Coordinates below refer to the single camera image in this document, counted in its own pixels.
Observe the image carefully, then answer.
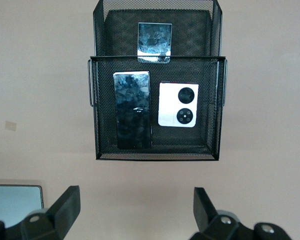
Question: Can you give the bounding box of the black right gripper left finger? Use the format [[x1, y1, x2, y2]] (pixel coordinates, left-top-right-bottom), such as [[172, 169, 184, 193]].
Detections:
[[0, 185, 81, 240]]

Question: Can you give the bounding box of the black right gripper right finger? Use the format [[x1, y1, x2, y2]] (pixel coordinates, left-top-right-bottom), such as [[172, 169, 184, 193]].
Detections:
[[189, 187, 293, 240]]

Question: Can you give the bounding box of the lavender flip phone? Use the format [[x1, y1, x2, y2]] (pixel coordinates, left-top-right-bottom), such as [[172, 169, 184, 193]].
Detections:
[[157, 81, 200, 129]]

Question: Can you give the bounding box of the long black smartphone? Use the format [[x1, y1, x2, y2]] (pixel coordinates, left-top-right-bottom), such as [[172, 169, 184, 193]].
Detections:
[[112, 70, 154, 151]]

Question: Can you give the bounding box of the black flip phone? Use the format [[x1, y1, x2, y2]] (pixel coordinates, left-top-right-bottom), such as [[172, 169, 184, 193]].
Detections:
[[136, 22, 173, 65]]

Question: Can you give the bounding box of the silver laptop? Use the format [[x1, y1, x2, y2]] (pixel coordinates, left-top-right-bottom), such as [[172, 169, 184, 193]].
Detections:
[[0, 184, 45, 229]]

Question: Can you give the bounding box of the black mesh two-tier tray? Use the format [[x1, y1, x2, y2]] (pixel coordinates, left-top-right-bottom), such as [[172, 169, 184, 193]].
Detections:
[[86, 0, 229, 162]]

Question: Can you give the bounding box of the small brown tape patch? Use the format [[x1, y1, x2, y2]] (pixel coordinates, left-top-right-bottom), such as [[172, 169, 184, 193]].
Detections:
[[4, 120, 18, 131]]

